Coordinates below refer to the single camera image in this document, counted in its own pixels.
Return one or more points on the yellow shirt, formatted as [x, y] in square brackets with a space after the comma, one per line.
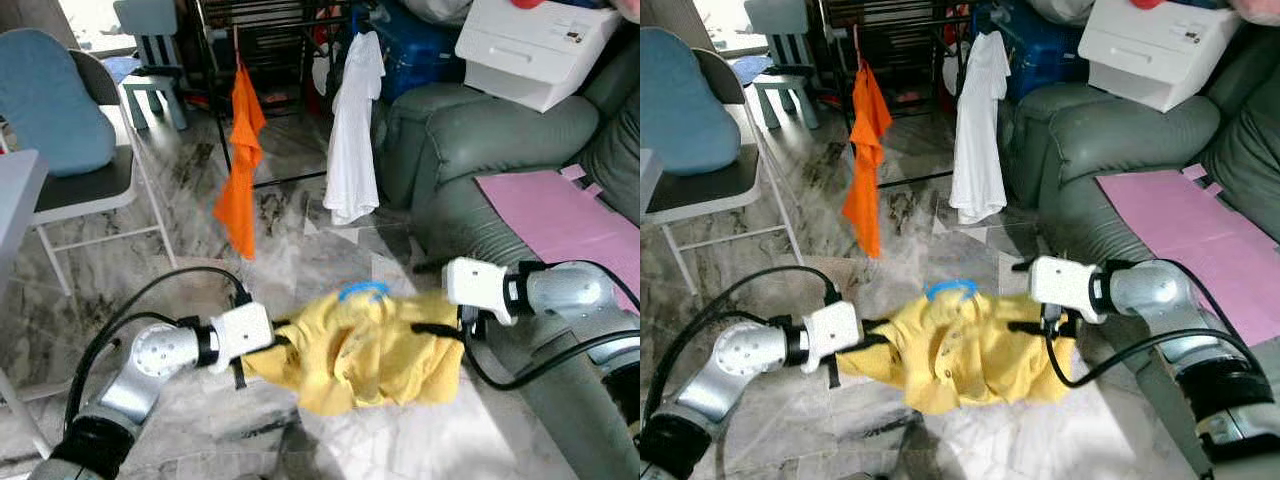
[370, 360]
[960, 360]

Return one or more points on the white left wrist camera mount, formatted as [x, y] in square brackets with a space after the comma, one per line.
[240, 330]
[828, 330]

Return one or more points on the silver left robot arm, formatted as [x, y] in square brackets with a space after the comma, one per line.
[150, 360]
[740, 360]

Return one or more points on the blue storage box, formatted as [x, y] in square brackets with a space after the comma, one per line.
[1045, 50]
[420, 50]

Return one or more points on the white child chair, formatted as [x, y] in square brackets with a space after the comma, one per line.
[780, 15]
[150, 15]

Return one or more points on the pink mat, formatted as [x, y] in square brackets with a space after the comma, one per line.
[1190, 230]
[560, 220]

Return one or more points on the white plastic case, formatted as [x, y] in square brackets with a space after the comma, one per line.
[1160, 50]
[540, 50]

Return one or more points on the white shirt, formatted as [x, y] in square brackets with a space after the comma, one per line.
[352, 140]
[978, 140]

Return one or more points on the grey folding chair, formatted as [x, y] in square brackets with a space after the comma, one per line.
[90, 190]
[700, 190]

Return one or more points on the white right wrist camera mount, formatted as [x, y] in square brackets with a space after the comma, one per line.
[475, 285]
[1062, 285]

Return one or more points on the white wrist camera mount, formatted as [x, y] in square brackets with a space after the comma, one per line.
[828, 330]
[1062, 285]
[475, 285]
[240, 330]

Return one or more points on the black metal drying rack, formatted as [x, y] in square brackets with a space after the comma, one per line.
[880, 20]
[260, 20]

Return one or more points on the blue plastic hanger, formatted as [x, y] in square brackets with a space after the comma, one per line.
[365, 290]
[950, 288]

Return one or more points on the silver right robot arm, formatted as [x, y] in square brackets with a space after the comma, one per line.
[560, 290]
[1145, 290]

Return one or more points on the light blue cushion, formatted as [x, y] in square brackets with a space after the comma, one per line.
[55, 100]
[685, 100]

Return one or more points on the green leather sofa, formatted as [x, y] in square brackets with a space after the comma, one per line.
[480, 130]
[1100, 130]

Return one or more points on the orange shirt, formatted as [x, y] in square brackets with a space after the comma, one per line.
[242, 170]
[868, 170]

